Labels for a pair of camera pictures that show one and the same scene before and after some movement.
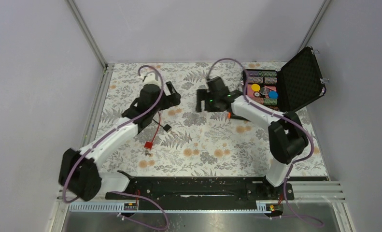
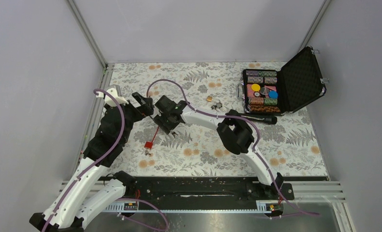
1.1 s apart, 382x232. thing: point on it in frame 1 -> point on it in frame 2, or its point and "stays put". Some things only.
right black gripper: x=202 y=95 -> x=160 y=121
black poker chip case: x=299 y=81 stays put
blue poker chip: x=273 y=94 stays put
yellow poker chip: x=255 y=87 stays put
